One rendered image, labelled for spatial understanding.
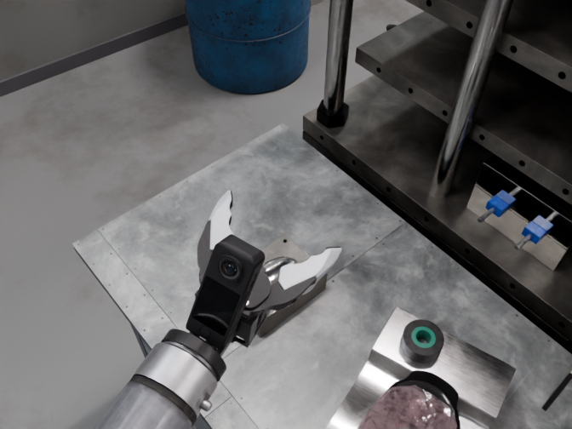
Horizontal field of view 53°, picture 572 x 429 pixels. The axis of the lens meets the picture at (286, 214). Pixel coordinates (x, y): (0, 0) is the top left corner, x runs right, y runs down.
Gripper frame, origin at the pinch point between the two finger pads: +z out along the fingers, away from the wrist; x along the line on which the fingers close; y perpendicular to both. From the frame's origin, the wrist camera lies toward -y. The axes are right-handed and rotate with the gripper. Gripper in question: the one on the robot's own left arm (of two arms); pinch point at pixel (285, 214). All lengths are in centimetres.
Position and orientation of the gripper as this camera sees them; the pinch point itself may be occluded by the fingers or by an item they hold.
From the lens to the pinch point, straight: 67.9
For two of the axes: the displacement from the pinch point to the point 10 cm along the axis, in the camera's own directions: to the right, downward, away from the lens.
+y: -1.2, 5.8, 8.1
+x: 8.7, 4.5, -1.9
